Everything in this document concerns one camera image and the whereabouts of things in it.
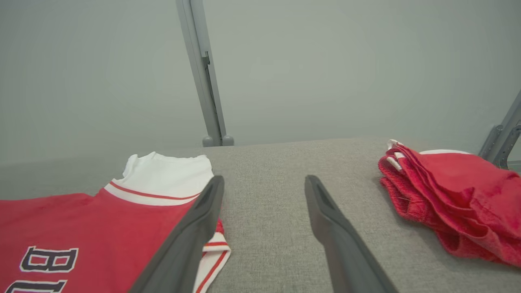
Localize grey metal partition post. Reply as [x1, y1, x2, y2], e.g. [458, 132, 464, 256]
[176, 0, 235, 147]

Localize red jersey with black lettering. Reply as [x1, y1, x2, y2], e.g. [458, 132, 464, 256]
[0, 151, 232, 293]

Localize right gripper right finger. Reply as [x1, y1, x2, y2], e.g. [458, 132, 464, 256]
[304, 175, 397, 293]

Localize red shorts with white stripe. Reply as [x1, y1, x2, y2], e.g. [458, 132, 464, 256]
[378, 139, 521, 268]

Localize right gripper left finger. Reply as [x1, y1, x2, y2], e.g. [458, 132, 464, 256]
[128, 175, 225, 293]

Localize slanted grey metal post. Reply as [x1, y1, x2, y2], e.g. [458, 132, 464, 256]
[478, 90, 521, 169]

